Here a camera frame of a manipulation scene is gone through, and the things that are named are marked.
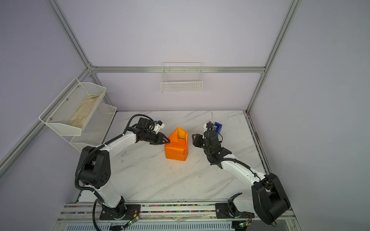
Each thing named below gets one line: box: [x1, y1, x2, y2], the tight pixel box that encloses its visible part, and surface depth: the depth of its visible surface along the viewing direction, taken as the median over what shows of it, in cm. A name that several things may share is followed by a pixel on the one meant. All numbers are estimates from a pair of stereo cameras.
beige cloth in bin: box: [67, 92, 103, 129], surface depth 81 cm
